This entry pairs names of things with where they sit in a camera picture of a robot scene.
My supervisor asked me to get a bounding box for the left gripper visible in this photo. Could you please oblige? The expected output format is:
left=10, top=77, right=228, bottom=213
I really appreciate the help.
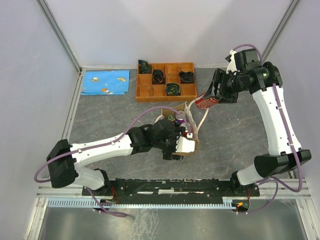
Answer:
left=153, top=127, right=186, bottom=161

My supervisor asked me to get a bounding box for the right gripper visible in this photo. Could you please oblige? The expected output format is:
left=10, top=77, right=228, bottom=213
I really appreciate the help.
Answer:
left=203, top=68, right=249, bottom=105

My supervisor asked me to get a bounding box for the red cola can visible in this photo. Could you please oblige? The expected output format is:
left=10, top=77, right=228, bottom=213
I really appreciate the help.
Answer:
left=180, top=122, right=192, bottom=137
left=195, top=92, right=221, bottom=110

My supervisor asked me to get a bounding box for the green Perrier glass bottle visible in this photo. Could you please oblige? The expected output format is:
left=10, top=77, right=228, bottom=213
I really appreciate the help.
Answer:
left=168, top=115, right=175, bottom=123

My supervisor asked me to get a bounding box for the purple Fanta can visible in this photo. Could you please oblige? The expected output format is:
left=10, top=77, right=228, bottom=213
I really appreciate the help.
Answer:
left=174, top=110, right=188, bottom=127

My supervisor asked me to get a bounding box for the canvas tote bag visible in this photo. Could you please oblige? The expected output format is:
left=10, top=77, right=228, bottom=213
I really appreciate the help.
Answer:
left=155, top=100, right=209, bottom=157

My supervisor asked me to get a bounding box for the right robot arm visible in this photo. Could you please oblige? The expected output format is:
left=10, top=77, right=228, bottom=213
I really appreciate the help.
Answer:
left=204, top=62, right=312, bottom=196

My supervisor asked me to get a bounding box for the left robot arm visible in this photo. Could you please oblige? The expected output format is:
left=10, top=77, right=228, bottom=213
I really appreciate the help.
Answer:
left=46, top=119, right=188, bottom=195

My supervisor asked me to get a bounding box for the rolled black sock right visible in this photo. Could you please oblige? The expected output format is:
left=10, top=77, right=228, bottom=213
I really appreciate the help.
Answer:
left=178, top=71, right=196, bottom=84

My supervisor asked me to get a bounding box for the rolled black sock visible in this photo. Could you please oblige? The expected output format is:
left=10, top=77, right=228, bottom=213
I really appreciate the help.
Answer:
left=152, top=69, right=166, bottom=85
left=178, top=71, right=196, bottom=84

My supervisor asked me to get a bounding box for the rolled dark sock front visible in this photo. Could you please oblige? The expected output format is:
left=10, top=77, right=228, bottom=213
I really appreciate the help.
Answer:
left=165, top=82, right=181, bottom=96

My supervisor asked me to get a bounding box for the orange wooden divider tray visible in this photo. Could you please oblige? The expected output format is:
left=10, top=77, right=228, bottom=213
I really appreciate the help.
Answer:
left=135, top=62, right=198, bottom=103

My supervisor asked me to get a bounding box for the rolled black sock middle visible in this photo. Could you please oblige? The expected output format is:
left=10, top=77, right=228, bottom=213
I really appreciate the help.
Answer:
left=152, top=69, right=166, bottom=85

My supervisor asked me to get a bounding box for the rolled dark sock back-left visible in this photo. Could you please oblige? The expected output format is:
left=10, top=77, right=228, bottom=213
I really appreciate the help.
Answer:
left=138, top=59, right=152, bottom=74

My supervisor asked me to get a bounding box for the blue patterned folded cloth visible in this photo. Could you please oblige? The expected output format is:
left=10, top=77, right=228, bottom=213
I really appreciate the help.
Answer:
left=81, top=70, right=130, bottom=96

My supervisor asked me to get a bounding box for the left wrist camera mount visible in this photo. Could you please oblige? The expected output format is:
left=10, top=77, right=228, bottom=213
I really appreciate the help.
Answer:
left=175, top=133, right=196, bottom=154

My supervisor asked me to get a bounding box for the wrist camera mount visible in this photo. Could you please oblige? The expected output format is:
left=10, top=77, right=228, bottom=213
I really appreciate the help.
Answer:
left=175, top=133, right=196, bottom=154
left=225, top=49, right=238, bottom=75

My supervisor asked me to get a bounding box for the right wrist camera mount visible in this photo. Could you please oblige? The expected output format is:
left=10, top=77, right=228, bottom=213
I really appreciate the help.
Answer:
left=225, top=49, right=238, bottom=75

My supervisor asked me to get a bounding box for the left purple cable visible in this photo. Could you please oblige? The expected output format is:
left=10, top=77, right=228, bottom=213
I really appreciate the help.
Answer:
left=33, top=106, right=193, bottom=218

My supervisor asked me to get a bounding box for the purple cable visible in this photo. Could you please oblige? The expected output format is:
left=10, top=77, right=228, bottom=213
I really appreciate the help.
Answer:
left=231, top=43, right=304, bottom=215
left=33, top=106, right=193, bottom=218

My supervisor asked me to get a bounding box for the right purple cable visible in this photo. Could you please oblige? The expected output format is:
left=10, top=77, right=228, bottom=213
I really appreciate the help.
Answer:
left=231, top=43, right=304, bottom=215

